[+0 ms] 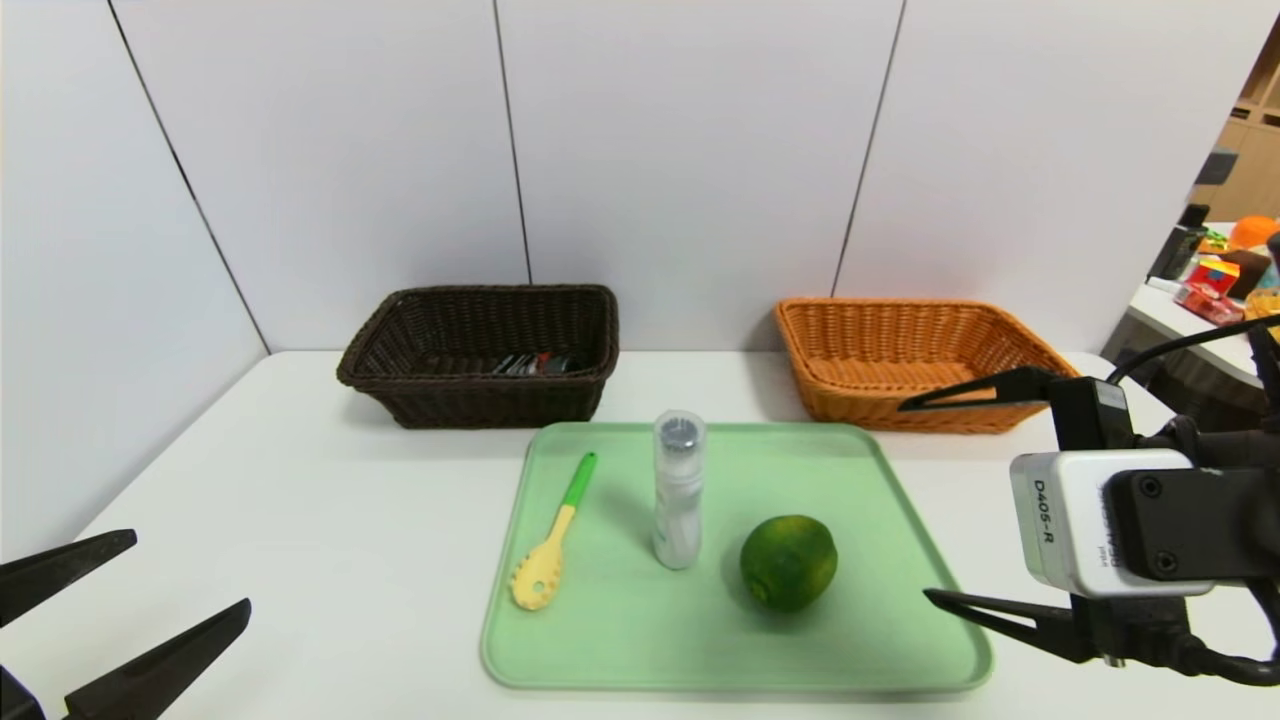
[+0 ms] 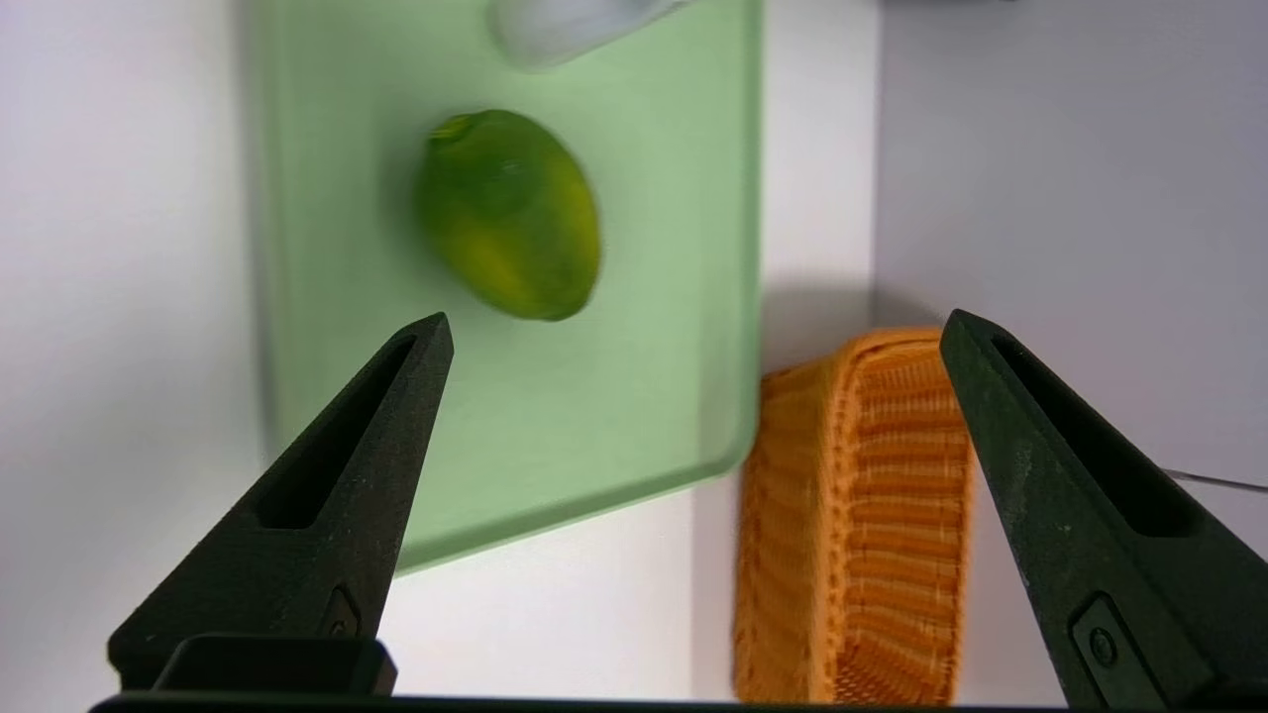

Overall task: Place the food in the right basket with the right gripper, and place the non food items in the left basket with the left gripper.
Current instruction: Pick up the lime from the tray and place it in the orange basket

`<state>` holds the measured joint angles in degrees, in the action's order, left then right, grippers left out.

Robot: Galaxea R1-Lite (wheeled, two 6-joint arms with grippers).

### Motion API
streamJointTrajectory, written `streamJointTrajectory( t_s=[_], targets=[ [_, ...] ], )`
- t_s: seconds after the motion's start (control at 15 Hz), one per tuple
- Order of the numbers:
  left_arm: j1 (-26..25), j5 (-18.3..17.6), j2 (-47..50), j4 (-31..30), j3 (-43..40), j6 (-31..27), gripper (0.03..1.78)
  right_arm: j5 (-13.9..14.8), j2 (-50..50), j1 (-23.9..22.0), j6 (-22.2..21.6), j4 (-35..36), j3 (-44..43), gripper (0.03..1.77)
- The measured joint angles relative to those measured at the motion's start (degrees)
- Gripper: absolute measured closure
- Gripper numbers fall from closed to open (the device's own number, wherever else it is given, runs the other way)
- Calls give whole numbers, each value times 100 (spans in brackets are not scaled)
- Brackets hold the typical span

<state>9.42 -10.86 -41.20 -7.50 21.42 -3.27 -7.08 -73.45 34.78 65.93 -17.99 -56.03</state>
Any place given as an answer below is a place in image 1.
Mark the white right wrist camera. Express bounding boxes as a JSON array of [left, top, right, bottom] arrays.
[[1008, 448, 1280, 599]]

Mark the red snack packet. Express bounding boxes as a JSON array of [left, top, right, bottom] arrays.
[[1175, 283, 1246, 327]]

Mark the orange wicker basket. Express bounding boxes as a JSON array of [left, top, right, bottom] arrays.
[[775, 297, 1083, 436]]

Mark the dark brown box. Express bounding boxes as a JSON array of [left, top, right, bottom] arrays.
[[1218, 248, 1273, 299]]

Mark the black red face wash tube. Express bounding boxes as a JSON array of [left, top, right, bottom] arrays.
[[490, 350, 576, 378]]

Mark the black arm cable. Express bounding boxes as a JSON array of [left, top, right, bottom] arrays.
[[1105, 315, 1280, 386]]

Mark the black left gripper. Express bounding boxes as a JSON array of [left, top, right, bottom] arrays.
[[0, 529, 252, 720]]

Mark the red yellow toy box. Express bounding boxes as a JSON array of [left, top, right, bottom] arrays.
[[1187, 256, 1241, 298]]

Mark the yellow pasta spoon green handle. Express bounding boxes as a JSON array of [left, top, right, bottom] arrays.
[[510, 452, 599, 612]]

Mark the white side table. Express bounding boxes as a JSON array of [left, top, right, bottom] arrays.
[[1127, 222, 1280, 391]]

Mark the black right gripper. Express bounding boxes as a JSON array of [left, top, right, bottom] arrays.
[[897, 365, 1203, 666]]

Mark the black camera cable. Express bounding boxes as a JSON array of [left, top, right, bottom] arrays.
[[1175, 580, 1280, 689]]

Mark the black upright bottle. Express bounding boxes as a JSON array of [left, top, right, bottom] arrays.
[[1148, 203, 1211, 281]]

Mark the wooden shelf unit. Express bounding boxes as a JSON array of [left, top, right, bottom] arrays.
[[1190, 20, 1280, 223]]

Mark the yellow bowl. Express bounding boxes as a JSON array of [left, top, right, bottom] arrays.
[[1243, 287, 1280, 346]]

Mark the light green plastic tray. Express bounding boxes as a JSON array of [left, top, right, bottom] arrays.
[[479, 421, 995, 694]]

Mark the green lime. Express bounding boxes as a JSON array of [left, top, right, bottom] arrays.
[[739, 514, 839, 614]]

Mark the translucent white plastic bottle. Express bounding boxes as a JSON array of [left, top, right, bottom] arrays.
[[652, 409, 708, 571]]

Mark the dark brown wicker basket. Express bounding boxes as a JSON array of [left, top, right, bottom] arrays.
[[336, 284, 620, 431]]

